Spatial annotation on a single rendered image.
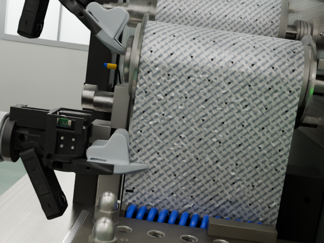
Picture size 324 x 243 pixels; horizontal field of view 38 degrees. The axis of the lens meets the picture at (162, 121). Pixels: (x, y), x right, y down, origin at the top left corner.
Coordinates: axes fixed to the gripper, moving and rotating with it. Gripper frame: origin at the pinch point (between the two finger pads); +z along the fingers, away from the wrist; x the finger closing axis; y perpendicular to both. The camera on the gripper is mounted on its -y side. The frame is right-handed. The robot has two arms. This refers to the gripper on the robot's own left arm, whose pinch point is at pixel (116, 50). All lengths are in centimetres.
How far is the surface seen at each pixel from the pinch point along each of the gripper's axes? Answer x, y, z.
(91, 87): 0.7, -7.2, 1.3
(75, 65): 548, -113, -68
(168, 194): -8.0, -8.2, 21.3
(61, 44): 547, -107, -101
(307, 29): 21.0, 28.6, 21.3
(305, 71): -7.1, 18.9, 21.4
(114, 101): -0.8, -5.8, 5.6
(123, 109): -0.8, -5.6, 7.5
